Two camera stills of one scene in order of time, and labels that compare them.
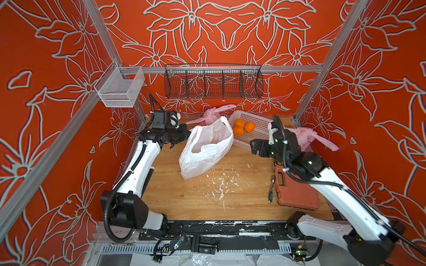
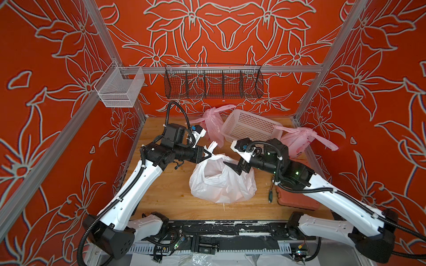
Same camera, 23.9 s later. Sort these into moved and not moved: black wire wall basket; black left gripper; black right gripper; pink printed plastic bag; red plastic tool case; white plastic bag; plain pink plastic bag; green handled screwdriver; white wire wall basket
Moved: black left gripper; white plastic bag; black right gripper
Not moved: red plastic tool case; pink printed plastic bag; black wire wall basket; white wire wall basket; plain pink plastic bag; green handled screwdriver
